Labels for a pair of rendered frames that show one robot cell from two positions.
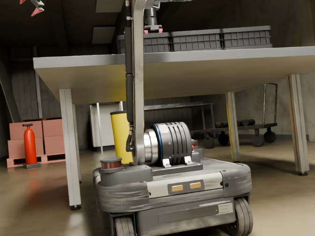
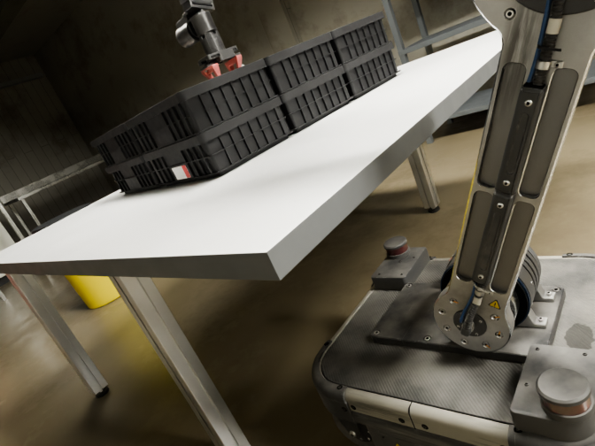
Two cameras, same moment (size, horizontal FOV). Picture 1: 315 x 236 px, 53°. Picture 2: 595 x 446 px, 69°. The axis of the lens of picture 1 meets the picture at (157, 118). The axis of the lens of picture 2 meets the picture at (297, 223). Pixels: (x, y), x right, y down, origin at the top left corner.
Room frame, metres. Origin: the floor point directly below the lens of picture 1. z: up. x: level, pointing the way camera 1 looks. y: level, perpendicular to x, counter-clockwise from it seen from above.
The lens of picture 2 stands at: (0.72, 0.62, 0.87)
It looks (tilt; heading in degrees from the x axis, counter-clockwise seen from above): 18 degrees down; 330
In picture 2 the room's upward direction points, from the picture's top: 24 degrees counter-clockwise
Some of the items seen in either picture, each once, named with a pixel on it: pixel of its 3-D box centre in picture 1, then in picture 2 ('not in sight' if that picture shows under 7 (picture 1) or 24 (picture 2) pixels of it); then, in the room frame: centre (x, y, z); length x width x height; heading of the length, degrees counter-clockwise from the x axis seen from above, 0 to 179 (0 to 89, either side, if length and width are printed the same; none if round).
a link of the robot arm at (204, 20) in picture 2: (151, 14); (202, 26); (1.86, -0.02, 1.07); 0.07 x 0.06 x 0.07; 14
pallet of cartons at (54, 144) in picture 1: (44, 140); not in sight; (5.29, 1.91, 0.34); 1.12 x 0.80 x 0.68; 101
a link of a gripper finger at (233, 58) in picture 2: (156, 35); (229, 70); (1.85, -0.04, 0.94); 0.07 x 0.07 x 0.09; 5
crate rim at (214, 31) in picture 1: (189, 41); (264, 65); (1.99, -0.25, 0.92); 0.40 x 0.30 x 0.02; 6
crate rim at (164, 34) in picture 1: (141, 45); (192, 96); (1.96, 0.05, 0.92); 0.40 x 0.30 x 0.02; 6
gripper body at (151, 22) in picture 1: (152, 24); (213, 47); (1.85, -0.02, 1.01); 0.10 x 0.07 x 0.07; 95
